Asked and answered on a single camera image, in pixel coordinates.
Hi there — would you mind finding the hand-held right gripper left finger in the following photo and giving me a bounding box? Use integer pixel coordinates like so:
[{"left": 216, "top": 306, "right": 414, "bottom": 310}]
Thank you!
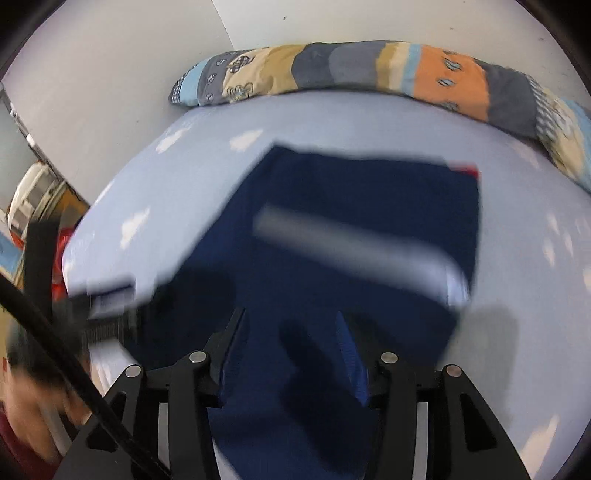
[{"left": 53, "top": 307, "right": 247, "bottom": 480}]

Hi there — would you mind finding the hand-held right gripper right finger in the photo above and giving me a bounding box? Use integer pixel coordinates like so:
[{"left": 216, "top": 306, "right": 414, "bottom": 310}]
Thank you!
[{"left": 335, "top": 310, "right": 532, "bottom": 480}]

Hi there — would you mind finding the navy blue garment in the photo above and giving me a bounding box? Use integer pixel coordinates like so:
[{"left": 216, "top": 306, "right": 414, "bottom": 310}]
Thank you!
[{"left": 134, "top": 144, "right": 482, "bottom": 480}]

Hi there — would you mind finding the red object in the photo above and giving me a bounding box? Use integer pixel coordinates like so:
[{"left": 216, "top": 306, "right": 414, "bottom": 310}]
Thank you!
[{"left": 52, "top": 228, "right": 77, "bottom": 301}]

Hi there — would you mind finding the white appliance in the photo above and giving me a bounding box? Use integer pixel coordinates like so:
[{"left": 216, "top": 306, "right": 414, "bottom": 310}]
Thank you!
[{"left": 8, "top": 162, "right": 63, "bottom": 232}]

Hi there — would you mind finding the light blue bed sheet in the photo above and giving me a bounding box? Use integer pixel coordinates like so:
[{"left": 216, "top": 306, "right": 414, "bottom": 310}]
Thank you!
[{"left": 62, "top": 90, "right": 591, "bottom": 480}]

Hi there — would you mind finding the long patchwork pillow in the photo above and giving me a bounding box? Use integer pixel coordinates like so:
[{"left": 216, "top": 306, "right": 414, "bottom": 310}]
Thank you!
[{"left": 168, "top": 41, "right": 591, "bottom": 192}]

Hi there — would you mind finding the black cable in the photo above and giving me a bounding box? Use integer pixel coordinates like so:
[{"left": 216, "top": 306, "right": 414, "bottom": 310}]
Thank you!
[{"left": 0, "top": 277, "right": 172, "bottom": 480}]

